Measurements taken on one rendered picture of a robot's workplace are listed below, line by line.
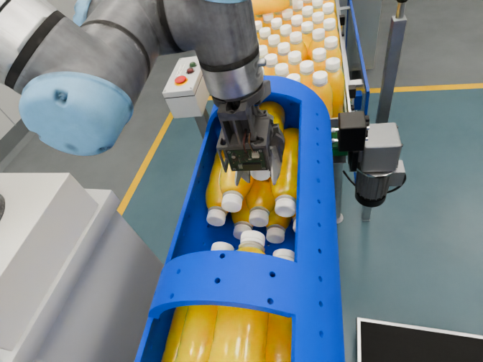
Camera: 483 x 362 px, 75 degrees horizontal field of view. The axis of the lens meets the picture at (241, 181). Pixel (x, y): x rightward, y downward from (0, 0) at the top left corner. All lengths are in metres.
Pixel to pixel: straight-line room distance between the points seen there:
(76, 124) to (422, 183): 1.99
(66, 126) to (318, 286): 0.33
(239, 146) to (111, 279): 0.44
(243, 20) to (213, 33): 0.03
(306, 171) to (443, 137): 1.95
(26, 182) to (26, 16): 0.43
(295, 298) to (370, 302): 1.31
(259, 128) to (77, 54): 0.25
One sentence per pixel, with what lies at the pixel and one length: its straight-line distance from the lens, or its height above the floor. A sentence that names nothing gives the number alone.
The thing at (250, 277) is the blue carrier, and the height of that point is 1.23.
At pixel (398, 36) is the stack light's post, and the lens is 1.18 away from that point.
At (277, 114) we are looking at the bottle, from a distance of 0.67.
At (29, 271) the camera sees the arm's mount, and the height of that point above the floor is 1.20.
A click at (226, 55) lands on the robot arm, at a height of 1.42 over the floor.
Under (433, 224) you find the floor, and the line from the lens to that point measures 1.96.
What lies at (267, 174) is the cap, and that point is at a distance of 0.57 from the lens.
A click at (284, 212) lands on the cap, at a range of 0.60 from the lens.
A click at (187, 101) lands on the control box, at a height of 1.06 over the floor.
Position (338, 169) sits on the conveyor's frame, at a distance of 1.53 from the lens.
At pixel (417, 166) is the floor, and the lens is 2.21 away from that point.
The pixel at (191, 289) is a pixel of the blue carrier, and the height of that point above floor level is 1.23.
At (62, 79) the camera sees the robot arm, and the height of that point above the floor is 1.49.
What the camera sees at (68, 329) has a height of 1.06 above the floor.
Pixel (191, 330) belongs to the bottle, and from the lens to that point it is 0.48.
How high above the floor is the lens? 1.59
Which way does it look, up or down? 48 degrees down
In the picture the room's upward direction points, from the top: 17 degrees counter-clockwise
